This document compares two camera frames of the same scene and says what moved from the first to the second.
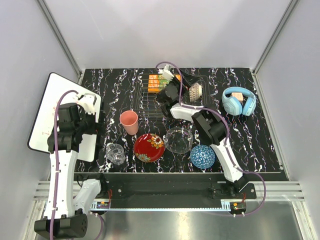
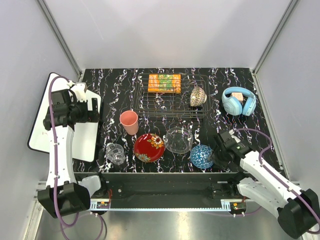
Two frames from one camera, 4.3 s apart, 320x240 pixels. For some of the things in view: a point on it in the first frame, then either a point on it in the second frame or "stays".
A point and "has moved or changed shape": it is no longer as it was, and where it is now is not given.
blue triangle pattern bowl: [202, 156] stays
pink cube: [238, 95] stays
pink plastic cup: [129, 119] stays
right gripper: [188, 81] -> [220, 164]
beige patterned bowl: [195, 92] has moved or changed shape
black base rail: [181, 191] stays
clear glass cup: [115, 153] stays
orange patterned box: [157, 82] stays
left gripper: [97, 128] -> [89, 116]
